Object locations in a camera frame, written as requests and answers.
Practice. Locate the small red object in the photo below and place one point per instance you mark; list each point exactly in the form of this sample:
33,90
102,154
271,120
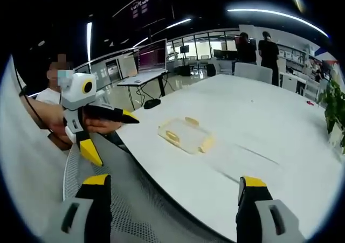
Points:
310,102

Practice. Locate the person's white shirt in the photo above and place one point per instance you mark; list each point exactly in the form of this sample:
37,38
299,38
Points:
21,156

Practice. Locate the clear tray with yellow clips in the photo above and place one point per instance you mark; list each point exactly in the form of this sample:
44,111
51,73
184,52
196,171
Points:
186,136

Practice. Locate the short ceiling light strip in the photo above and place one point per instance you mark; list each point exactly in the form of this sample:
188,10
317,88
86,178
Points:
179,23

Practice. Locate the grey mesh office chair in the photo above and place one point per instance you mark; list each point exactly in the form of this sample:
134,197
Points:
140,200

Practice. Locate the white standing desk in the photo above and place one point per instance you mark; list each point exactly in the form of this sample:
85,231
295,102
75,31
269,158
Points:
143,78

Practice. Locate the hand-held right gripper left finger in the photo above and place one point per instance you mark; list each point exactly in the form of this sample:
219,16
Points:
99,213

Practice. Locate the vertical light strip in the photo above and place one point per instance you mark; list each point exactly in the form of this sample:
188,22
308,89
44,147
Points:
89,42

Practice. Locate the small black monitor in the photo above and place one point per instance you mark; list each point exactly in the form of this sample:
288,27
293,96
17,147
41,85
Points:
184,49

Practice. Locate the large display screen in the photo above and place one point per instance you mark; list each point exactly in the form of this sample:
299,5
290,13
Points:
152,55

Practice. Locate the black box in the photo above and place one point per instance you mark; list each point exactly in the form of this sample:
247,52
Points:
185,70

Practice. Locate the dark hanging sign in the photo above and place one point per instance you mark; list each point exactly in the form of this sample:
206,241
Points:
139,7

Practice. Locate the green potted plant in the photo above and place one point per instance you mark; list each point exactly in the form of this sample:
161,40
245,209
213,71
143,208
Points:
334,105

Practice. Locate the black oval desk device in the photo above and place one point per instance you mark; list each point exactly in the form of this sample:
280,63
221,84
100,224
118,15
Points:
151,103

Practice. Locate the row of black monitors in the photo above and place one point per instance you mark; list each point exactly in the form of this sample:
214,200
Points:
225,54

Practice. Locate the person's left hand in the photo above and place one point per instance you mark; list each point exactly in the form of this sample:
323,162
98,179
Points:
52,117

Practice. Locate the long ceiling light strip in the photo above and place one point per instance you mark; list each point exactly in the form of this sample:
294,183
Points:
277,14

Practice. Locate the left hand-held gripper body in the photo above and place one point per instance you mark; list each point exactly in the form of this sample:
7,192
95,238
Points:
76,92

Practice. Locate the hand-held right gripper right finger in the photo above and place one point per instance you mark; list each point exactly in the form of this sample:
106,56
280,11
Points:
250,216

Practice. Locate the white chair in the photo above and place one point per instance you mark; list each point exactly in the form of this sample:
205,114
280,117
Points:
253,72
289,83

